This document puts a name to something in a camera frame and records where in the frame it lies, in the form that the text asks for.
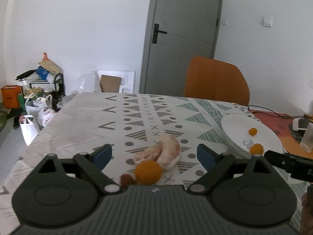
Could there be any right hand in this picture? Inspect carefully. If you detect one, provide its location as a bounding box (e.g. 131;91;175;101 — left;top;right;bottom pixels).
300;183;312;234

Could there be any white plastic bag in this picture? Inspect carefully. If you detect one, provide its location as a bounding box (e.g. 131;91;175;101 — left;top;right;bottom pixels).
19;115;39;146

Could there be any brown paper bag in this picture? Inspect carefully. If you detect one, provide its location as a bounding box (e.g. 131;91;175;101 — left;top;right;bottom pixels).
38;52;60;74

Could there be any red printed plastic bag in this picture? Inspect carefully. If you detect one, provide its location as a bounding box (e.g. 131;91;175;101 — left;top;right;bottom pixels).
38;108;56;127

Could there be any orange chair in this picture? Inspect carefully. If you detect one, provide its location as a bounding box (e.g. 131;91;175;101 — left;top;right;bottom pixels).
183;56;250;106

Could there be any orange box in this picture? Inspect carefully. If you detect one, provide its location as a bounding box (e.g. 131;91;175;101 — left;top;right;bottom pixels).
1;85;22;109

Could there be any black cable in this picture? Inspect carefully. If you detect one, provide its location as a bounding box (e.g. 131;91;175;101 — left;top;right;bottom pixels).
248;104;313;119

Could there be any brown cardboard box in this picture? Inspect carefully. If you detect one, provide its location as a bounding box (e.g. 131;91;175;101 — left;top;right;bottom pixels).
100;75;121;93

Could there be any patterned white tablecloth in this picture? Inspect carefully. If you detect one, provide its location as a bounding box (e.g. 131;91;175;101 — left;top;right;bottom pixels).
0;92;306;235

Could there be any large peeled pomelo segment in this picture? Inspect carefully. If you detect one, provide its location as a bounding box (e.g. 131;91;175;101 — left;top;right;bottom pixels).
156;134;181;171

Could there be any black door handle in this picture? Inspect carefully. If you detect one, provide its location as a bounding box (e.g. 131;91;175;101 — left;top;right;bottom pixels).
152;23;167;43

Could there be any dark red lychee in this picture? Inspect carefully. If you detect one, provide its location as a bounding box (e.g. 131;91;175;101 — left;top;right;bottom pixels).
120;174;136;190

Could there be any white round plate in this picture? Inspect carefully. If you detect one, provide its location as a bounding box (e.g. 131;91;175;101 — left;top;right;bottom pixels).
221;114;283;159

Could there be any small orange kumquat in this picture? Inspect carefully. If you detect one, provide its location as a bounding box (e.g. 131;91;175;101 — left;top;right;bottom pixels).
248;127;258;136

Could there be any grey door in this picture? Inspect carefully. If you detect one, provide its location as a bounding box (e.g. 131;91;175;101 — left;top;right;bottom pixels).
139;0;222;96

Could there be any white wall switch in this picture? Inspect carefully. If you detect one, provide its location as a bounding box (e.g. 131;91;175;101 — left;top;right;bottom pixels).
263;16;273;27

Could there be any white power adapter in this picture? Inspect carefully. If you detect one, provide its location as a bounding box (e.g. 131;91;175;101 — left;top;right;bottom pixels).
292;118;310;132

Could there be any black cart with clutter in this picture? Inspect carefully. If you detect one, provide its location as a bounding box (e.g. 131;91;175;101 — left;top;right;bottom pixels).
15;65;65;104

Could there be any white foam board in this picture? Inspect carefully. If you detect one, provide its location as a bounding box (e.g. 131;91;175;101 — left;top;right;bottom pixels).
96;70;135;93

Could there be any red patterned mat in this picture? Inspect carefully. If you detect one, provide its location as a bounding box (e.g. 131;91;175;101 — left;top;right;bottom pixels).
250;108;312;159

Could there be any large orange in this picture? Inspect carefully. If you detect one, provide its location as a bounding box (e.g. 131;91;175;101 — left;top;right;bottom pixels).
134;160;163;185

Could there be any small peeled pomelo segment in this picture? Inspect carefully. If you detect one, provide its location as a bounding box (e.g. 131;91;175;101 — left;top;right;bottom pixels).
133;145;162;164

